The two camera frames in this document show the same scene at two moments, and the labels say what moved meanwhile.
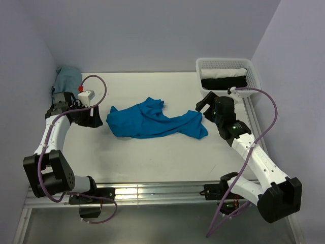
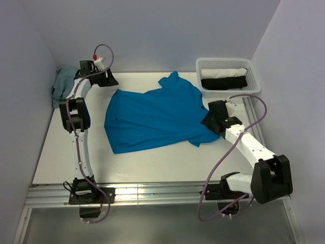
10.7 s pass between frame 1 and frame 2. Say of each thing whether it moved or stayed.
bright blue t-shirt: moved
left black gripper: moved
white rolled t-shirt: stayed
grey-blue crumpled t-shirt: stayed
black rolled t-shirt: stayed
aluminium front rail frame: stayed
